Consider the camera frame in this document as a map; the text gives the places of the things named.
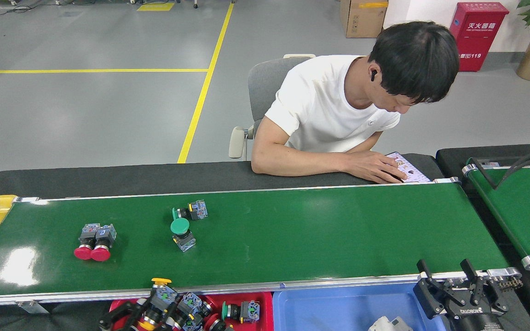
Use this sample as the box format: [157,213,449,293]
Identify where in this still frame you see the blue plastic tray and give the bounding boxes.
[272,283,447,331]

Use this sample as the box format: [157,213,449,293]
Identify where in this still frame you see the white circuit breaker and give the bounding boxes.
[368,316,414,331]

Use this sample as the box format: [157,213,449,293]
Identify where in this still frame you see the green conveyor belt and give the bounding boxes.
[0,176,523,315]
[461,156,530,271]

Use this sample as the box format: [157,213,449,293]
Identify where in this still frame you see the person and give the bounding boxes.
[251,21,460,184]

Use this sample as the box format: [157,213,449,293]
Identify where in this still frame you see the smartphone with lit screen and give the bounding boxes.
[385,151,431,183]

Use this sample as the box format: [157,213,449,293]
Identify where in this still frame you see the red mushroom push button switch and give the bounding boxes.
[203,313,223,331]
[74,223,101,261]
[90,224,117,262]

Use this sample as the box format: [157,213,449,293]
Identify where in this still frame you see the red fire extinguisher cabinet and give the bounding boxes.
[449,2,509,72]

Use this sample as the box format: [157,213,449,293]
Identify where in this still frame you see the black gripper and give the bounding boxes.
[413,258,509,331]

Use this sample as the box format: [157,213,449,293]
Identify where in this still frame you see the green mushroom push button switch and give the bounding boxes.
[170,217,197,252]
[172,200,208,222]
[221,300,261,324]

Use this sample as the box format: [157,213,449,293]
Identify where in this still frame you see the black conveyor drive chain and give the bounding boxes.
[495,276,524,291]

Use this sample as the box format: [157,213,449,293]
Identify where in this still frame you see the switch with blue contact block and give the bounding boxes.
[179,292,204,319]

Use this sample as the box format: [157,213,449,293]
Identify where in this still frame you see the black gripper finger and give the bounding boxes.
[99,300,148,331]

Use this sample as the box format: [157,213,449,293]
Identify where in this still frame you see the brown cardboard box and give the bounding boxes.
[340,0,389,39]

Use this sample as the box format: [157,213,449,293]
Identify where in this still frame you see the red plastic tray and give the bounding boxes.
[109,292,275,331]

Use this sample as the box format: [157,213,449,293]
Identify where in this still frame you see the person's right hand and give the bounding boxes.
[347,151,408,183]

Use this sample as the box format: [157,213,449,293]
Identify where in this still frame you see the grey office chair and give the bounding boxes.
[228,54,316,160]

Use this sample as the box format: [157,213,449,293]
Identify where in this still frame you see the black cable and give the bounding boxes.
[470,146,530,190]

